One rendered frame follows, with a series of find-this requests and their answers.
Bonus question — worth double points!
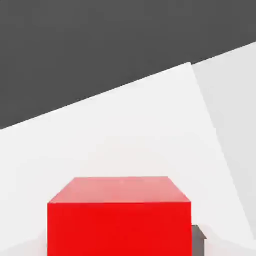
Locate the small red cube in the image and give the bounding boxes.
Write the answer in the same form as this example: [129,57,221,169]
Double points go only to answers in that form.
[47,176,193,256]

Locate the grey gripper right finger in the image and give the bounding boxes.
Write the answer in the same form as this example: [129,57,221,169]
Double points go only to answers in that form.
[191,224,251,256]

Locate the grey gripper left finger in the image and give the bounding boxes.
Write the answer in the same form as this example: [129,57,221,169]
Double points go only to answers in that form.
[3,234,48,256]

